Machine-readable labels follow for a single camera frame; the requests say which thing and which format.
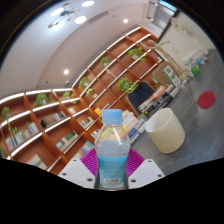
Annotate clear blue-capped water bottle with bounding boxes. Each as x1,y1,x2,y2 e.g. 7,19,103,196
94,108,132,191

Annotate grey-spined thick book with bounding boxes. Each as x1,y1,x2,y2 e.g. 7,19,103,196
130,123,148,145

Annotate black book orange print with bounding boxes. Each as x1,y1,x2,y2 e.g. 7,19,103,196
141,84,174,105

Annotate flat round red coaster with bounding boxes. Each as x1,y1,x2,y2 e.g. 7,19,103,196
197,90,216,109

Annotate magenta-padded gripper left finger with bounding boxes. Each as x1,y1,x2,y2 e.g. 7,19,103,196
57,147,100,191

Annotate grey curtain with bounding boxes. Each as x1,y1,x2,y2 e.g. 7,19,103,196
153,2,177,33

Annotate green white box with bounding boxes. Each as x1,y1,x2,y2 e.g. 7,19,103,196
189,63,201,78

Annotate ceiling air vent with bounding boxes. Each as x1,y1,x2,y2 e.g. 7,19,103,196
87,10,109,25

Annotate multi-bulb ceiling lamp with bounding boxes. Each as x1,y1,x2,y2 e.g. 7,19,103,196
47,0,96,30

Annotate white green carton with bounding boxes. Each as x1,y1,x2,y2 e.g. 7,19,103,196
162,64,181,88

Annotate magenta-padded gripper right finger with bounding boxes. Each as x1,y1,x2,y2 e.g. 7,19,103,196
128,147,166,190

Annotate wooden shelf unit with books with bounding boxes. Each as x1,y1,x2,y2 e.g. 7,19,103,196
0,25,165,176

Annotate tan chair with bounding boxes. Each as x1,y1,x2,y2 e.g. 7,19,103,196
151,61,174,89

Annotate pink white flower bouquet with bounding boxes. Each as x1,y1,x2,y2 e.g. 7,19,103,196
170,16,194,36

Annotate cream white cup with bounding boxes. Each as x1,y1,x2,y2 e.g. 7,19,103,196
144,107,186,155

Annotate dark office chair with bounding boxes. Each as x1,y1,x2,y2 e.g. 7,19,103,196
126,80,156,116

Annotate white desk partition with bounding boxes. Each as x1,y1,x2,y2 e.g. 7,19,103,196
159,15,215,69

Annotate blue-spined book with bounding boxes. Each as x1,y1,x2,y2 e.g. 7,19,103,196
128,120,144,138

